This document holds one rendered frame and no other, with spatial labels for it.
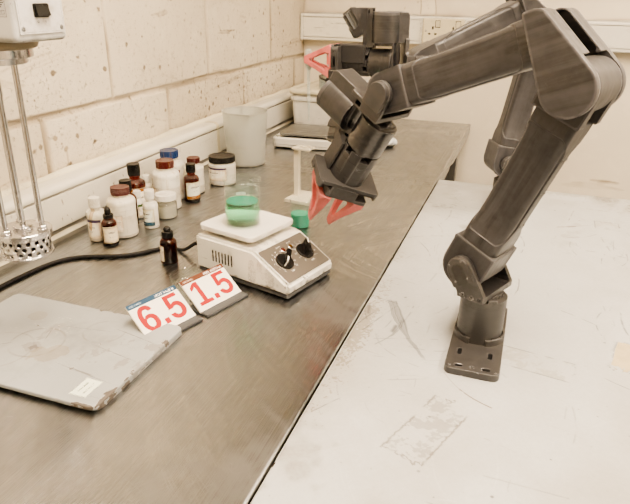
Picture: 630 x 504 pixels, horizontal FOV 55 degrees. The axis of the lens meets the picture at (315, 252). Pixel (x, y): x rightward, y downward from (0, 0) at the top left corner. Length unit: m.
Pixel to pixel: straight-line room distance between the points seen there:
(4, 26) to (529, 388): 0.72
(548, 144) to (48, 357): 0.67
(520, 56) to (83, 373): 0.65
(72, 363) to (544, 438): 0.58
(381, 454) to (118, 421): 0.30
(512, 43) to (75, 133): 0.92
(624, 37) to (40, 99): 1.81
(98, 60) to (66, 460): 0.93
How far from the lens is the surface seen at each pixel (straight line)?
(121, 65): 1.50
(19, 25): 0.73
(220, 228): 1.03
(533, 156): 0.77
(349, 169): 0.91
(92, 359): 0.85
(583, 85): 0.71
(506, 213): 0.80
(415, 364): 0.83
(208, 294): 0.97
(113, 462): 0.70
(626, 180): 2.49
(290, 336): 0.88
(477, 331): 0.87
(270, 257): 0.99
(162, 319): 0.91
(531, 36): 0.73
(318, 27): 2.48
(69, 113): 1.37
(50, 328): 0.95
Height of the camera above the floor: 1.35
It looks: 23 degrees down
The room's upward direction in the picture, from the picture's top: 1 degrees clockwise
